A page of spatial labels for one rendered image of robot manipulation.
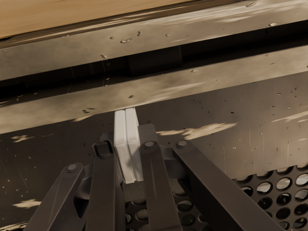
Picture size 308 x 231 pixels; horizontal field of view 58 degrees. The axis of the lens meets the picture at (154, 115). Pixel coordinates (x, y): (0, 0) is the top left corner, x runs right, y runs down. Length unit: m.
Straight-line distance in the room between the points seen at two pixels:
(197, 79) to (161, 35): 0.04
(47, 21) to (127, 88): 0.09
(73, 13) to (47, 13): 0.02
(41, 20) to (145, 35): 0.09
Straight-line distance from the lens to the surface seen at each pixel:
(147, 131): 0.19
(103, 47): 0.19
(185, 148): 0.15
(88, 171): 0.16
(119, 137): 0.17
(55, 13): 0.25
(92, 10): 0.24
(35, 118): 0.22
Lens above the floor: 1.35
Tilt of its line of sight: 27 degrees down
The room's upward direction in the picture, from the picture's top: 93 degrees clockwise
